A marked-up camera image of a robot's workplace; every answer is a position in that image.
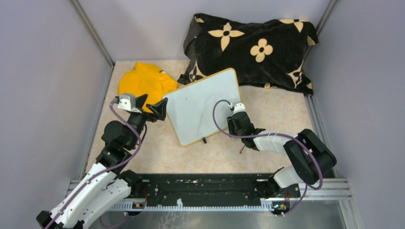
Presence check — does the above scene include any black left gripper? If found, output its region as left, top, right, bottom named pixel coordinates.
left=126, top=94, right=168, bottom=149

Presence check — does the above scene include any yellow-framed whiteboard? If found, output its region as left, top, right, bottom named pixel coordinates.
left=164, top=68, right=241, bottom=146

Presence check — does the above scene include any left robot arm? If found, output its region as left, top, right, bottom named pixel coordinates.
left=36, top=94, right=168, bottom=229

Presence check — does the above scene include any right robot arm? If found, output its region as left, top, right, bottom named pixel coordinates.
left=227, top=112, right=337, bottom=197

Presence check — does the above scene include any yellow folded cloth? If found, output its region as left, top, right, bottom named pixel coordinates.
left=118, top=62, right=179, bottom=113

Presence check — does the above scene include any black floral pillow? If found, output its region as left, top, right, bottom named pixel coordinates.
left=178, top=13, right=319, bottom=95

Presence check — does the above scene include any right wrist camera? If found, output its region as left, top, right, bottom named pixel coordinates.
left=229, top=103, right=245, bottom=115

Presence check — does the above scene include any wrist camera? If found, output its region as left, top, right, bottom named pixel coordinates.
left=117, top=94, right=136, bottom=112
left=229, top=103, right=245, bottom=115

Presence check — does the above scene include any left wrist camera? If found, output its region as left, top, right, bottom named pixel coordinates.
left=117, top=94, right=136, bottom=112

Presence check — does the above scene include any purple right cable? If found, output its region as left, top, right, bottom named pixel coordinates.
left=212, top=99, right=324, bottom=217

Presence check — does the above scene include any purple cable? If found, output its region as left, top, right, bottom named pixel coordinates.
left=44, top=98, right=142, bottom=229
left=212, top=99, right=324, bottom=217

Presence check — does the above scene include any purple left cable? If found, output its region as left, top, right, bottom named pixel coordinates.
left=44, top=98, right=142, bottom=229

